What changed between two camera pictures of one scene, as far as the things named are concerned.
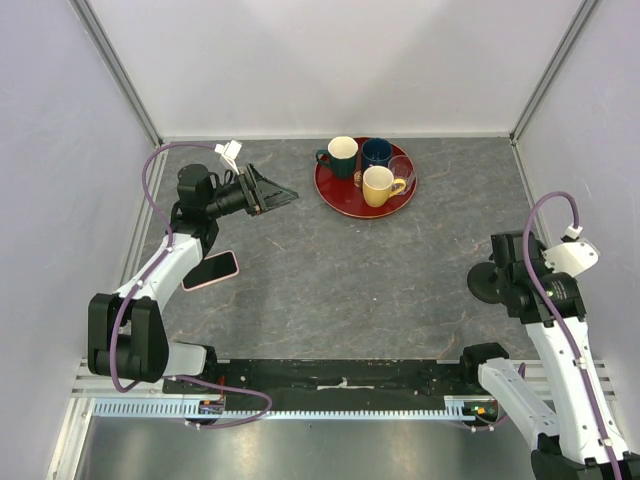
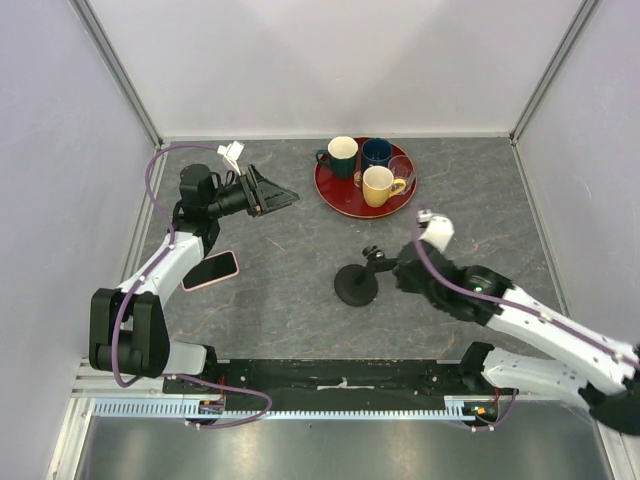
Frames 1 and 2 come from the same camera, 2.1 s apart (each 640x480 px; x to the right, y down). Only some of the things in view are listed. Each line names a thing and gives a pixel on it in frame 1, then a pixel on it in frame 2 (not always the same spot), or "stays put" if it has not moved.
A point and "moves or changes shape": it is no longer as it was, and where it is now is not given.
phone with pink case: [211, 270] stays put
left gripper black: [260, 194] stays put
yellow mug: [378, 185] stays put
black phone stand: [484, 284] moves or changes shape
